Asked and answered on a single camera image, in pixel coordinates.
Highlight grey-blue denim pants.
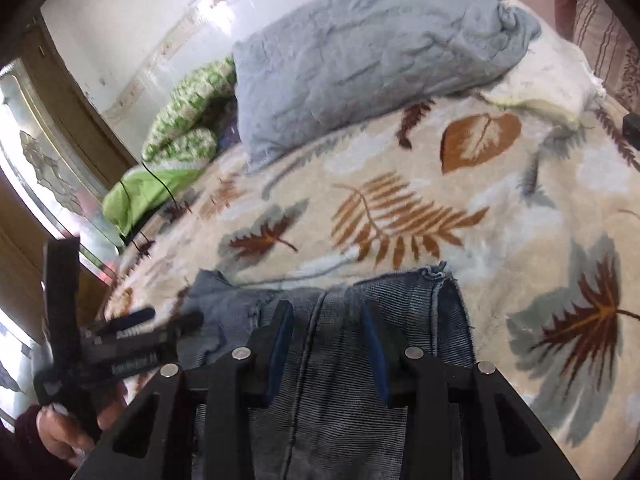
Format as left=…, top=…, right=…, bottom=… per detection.
left=182, top=261, right=476, bottom=480

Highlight cream white cloth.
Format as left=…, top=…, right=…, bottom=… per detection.
left=480, top=0, right=606, bottom=123

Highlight striped beige cushion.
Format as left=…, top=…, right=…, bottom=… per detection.
left=570, top=0, right=640, bottom=111

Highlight leaf-printed beige blanket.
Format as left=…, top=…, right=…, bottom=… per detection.
left=100, top=67, right=640, bottom=480

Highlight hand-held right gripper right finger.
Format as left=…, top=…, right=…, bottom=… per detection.
left=361, top=302, right=581, bottom=480

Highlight thin black cable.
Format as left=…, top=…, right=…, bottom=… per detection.
left=120, top=160, right=193, bottom=256

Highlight person's left hand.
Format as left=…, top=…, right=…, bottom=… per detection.
left=36, top=391, right=128, bottom=468

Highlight grey quilted pillow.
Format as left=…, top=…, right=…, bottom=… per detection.
left=232, top=0, right=542, bottom=173

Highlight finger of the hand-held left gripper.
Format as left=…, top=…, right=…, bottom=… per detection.
left=155, top=311, right=206, bottom=347
left=97, top=307, right=157, bottom=335

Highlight green checkered quilt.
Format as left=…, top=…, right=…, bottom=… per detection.
left=141, top=57, right=238, bottom=166

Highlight person's left forearm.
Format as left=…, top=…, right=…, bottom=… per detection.
left=0, top=405, right=78, bottom=480

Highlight wooden door with stained glass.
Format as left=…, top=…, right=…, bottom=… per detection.
left=0, top=15, right=138, bottom=411

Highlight plain green pillow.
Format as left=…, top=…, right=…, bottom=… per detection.
left=102, top=162, right=201, bottom=238

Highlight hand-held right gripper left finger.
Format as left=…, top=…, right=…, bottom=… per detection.
left=75, top=300, right=296, bottom=480

